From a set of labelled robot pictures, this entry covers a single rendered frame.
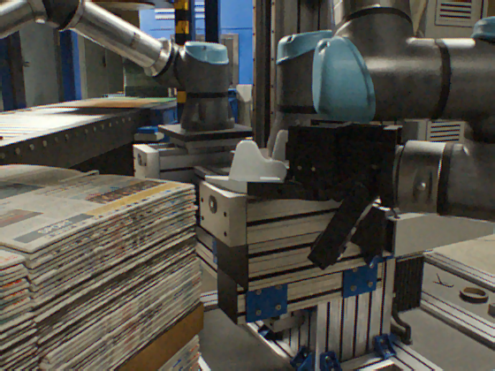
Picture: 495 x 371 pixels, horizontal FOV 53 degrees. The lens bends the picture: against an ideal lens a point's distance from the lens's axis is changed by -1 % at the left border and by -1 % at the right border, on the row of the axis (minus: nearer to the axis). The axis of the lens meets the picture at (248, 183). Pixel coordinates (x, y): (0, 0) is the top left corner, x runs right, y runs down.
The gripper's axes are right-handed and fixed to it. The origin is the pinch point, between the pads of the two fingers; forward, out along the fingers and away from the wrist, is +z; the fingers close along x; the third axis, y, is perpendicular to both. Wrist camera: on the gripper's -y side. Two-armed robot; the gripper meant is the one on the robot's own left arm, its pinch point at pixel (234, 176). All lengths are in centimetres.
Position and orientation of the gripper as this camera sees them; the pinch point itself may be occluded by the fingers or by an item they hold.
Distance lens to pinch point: 62.0
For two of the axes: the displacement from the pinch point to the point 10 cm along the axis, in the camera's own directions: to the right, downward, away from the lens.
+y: 0.0, -9.7, -2.3
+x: -4.7, 2.1, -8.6
